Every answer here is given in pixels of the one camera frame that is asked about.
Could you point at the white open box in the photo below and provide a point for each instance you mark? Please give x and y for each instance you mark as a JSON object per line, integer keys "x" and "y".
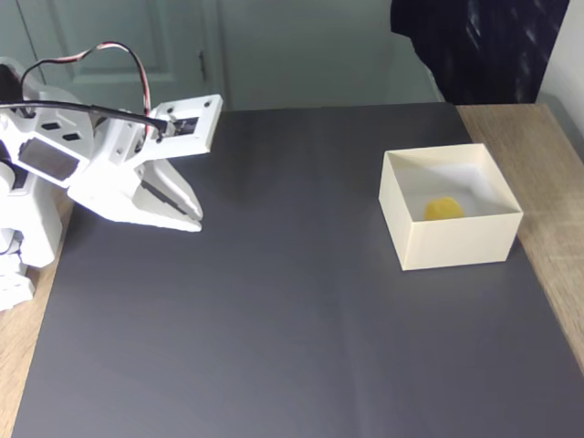
{"x": 456, "y": 242}

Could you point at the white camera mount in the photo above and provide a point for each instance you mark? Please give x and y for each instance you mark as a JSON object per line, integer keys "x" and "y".
{"x": 207, "y": 128}

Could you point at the dark hanging garment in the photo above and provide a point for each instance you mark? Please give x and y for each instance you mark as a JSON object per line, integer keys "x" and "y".
{"x": 479, "y": 45}

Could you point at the yellow cube block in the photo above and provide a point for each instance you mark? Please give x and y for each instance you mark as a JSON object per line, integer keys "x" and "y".
{"x": 442, "y": 209}

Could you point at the pale green door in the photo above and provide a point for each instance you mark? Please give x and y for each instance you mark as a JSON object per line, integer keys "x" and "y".
{"x": 319, "y": 45}
{"x": 173, "y": 27}

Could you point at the dark grey table mat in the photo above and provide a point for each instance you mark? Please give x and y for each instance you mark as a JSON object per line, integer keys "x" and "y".
{"x": 274, "y": 319}

